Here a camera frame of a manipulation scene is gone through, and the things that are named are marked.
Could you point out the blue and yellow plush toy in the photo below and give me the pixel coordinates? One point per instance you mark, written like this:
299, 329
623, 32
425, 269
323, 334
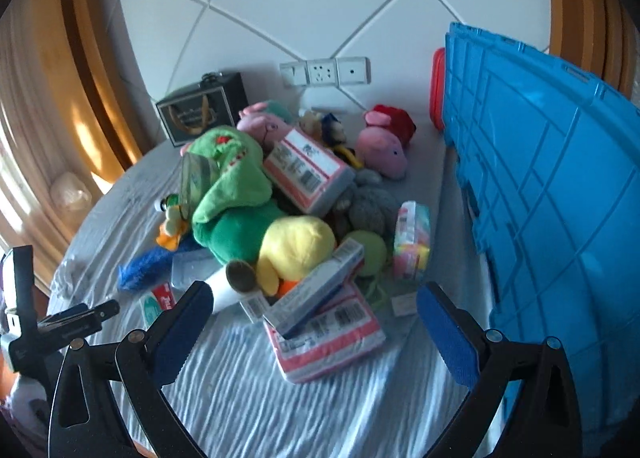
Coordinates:
332, 130

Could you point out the beige curtain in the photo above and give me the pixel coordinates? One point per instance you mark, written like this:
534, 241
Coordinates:
40, 138

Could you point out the green tube with white cap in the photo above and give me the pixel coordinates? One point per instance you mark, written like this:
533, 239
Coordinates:
170, 201

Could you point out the white paper tag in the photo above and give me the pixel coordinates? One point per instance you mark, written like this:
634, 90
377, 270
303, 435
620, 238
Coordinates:
402, 305

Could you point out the blue fuzzy duster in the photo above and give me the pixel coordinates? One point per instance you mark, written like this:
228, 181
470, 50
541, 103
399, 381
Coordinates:
142, 268

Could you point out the colourful pastel tissue packet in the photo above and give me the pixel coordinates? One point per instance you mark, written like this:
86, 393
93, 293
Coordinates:
412, 238

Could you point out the blue-grey medicine box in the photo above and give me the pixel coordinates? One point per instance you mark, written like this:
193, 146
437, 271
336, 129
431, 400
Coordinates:
300, 315

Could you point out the wooden door frame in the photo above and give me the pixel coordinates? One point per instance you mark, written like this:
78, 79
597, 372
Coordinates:
575, 13

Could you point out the orange and white plush toy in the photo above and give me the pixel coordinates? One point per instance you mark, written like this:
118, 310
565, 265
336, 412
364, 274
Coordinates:
167, 238

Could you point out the grey plush toy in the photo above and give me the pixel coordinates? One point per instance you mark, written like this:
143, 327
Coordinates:
370, 205

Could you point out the blue plastic crate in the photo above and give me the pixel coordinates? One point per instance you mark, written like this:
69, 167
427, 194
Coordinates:
550, 163

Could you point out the red lidded container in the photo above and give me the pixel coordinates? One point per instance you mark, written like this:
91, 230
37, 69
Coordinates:
437, 88

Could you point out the white cylindrical bottle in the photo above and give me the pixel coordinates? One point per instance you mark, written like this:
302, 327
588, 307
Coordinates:
225, 290

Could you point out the yellow duck plush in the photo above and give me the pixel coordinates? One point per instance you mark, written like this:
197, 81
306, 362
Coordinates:
297, 245

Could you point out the white wall socket panel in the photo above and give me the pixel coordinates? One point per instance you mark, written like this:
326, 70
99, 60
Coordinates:
325, 70

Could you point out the pink pig plush red dress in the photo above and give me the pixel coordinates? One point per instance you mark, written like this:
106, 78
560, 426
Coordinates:
380, 150

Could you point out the grey bucket hat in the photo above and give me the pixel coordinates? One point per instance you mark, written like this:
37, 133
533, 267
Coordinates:
197, 173

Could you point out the light green ball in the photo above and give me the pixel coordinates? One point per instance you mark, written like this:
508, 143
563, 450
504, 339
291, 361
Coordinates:
372, 253

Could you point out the white plastic bag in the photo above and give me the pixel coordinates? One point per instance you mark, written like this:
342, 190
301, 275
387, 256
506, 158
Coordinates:
70, 193

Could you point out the small beige plush toy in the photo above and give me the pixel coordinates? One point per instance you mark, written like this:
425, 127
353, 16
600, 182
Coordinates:
310, 124

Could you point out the pink and white tissue pack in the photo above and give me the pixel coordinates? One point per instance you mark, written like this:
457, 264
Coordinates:
330, 343
305, 173

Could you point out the red and green toothpaste tube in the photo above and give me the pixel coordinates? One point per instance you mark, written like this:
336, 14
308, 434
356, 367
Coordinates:
157, 300

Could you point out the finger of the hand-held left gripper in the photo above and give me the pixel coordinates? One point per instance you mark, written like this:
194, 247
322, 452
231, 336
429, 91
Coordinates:
100, 313
70, 313

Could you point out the pink pig plush teal outfit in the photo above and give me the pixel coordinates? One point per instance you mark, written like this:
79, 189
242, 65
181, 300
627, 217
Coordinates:
260, 125

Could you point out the white medicine box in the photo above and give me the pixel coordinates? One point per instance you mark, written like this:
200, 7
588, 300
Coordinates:
325, 278

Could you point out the green dinosaur plush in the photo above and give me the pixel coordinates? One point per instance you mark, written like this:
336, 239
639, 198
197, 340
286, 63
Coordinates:
235, 198

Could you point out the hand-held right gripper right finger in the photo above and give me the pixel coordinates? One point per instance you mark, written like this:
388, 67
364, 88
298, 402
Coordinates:
447, 338

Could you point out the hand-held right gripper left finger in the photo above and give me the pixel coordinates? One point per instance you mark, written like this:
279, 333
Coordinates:
177, 333

